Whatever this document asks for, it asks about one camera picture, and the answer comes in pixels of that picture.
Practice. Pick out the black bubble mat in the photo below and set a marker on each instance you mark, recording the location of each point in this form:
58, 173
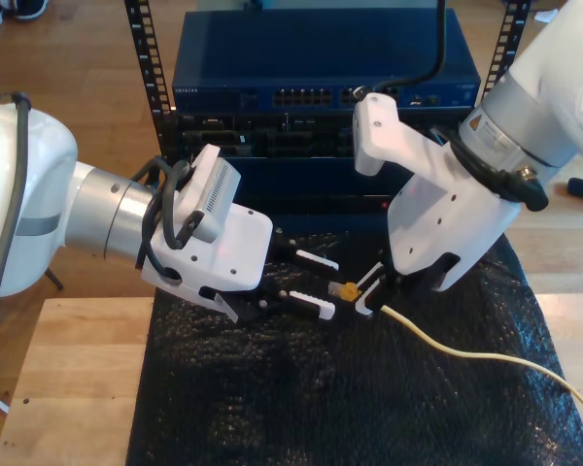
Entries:
320, 388

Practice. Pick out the blue rack shelf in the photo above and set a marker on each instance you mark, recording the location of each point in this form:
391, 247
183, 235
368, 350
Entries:
311, 179

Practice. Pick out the black rack server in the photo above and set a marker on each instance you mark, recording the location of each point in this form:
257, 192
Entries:
296, 141

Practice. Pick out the white crumpled paper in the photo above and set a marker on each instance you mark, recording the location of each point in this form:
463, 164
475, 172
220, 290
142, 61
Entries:
544, 17

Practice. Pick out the dark shoe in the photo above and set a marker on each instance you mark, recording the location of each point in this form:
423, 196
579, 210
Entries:
31, 9

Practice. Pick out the black perforated rack post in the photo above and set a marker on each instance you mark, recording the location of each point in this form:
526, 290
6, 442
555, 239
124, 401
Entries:
167, 136
497, 48

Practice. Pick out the blue network switch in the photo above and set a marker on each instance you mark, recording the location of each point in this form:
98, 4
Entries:
296, 48

